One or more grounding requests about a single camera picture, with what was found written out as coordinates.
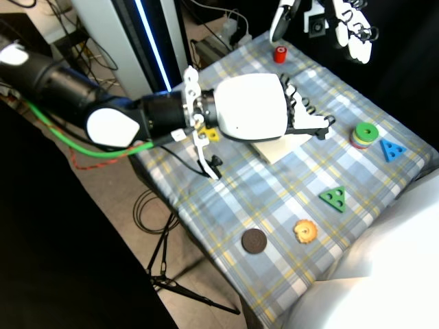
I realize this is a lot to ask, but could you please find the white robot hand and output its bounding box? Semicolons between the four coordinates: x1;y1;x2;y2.
270;0;380;65
215;73;337;144

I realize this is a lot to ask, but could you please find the yellow triangle with holes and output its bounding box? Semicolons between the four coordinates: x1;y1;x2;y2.
198;125;220;143

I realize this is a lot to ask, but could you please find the small white table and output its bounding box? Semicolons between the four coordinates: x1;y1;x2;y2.
248;132;315;165

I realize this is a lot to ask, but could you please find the white power strip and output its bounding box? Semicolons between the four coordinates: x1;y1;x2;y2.
219;16;253;45

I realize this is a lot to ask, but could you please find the stack of coloured rings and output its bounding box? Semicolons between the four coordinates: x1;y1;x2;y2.
348;122;380;151

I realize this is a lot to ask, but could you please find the blue plaid tablecloth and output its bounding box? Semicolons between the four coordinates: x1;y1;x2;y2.
135;30;431;329

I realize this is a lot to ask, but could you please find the blue triangle with holes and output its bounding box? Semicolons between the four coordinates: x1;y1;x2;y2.
379;138;408;163

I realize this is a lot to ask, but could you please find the green triangle with holes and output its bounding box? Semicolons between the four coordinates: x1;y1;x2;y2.
318;185;346;214

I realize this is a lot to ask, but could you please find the brown round cookie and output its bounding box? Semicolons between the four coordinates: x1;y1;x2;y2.
241;228;268;255

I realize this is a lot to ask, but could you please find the tan flower cookie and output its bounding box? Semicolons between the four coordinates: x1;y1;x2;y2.
294;219;319;245

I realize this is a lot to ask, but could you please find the white column with blue light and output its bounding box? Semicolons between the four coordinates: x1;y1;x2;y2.
70;0;191;100

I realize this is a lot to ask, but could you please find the black tripod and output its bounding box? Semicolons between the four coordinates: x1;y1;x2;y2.
145;210;241;315

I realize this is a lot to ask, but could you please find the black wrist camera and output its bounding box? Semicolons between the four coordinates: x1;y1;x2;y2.
303;8;331;38

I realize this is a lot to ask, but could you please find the green cable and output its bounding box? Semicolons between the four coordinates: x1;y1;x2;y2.
23;101;155;159

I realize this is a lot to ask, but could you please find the coiled black cable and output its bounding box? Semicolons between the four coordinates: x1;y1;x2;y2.
132;187;181;234

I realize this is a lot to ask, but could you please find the red braided wire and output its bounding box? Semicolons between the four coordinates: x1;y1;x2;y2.
47;125;145;171

